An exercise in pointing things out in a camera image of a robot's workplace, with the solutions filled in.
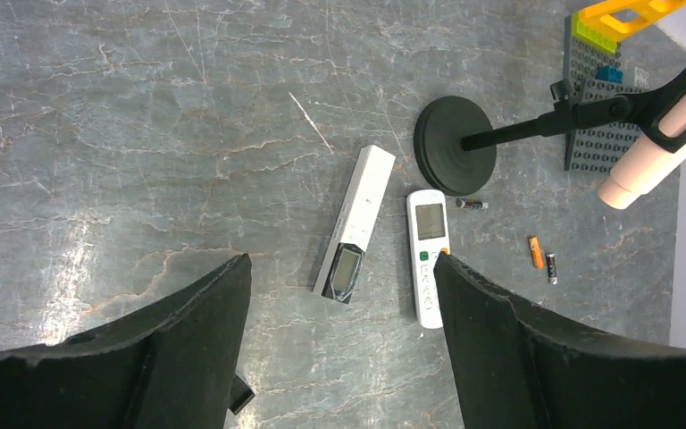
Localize black battery right side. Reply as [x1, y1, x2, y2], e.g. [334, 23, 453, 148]
[545, 252, 558, 285]

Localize black battery near stand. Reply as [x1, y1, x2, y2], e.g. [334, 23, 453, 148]
[456, 198, 489, 210]

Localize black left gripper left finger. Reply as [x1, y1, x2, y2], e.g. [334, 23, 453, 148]
[0, 255, 255, 428]

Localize lime green lego brick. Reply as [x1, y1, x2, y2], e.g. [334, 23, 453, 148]
[571, 13, 620, 55]

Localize white remote control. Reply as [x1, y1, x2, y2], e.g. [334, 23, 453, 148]
[406, 189, 450, 329]

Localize blue lego brick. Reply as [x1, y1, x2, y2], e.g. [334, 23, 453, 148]
[595, 65, 623, 84]

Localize yellow lego frame piece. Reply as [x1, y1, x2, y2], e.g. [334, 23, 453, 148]
[574, 0, 686, 42]

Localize black microphone stand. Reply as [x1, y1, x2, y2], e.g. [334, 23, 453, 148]
[413, 66, 686, 198]

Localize orange battery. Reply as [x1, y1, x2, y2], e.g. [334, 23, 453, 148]
[528, 235, 545, 269]

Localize pink microphone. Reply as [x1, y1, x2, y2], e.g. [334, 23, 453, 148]
[598, 69, 686, 209]

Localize white boxed remote with display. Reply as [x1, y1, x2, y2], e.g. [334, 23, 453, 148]
[314, 145, 396, 304]

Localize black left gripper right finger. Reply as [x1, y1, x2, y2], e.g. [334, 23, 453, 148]
[434, 254, 686, 428]

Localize grey lego baseplate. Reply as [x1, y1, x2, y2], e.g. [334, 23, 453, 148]
[563, 16, 648, 174]

